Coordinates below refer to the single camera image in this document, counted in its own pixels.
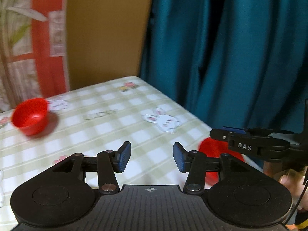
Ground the teal curtain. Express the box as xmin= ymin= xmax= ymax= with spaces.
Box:
xmin=140 ymin=0 xmax=307 ymax=132

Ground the green checked bunny tablecloth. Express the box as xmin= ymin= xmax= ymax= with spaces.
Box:
xmin=1 ymin=77 xmax=211 ymax=230

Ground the wooden board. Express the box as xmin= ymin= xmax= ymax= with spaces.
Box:
xmin=66 ymin=0 xmax=152 ymax=90

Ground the printed room backdrop cloth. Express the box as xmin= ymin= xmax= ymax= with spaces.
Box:
xmin=1 ymin=0 xmax=69 ymax=112

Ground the person's right hand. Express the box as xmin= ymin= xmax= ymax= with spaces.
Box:
xmin=263 ymin=161 xmax=308 ymax=231

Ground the red bowl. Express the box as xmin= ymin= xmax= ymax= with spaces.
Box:
xmin=198 ymin=137 xmax=244 ymax=186
xmin=11 ymin=98 xmax=49 ymax=136

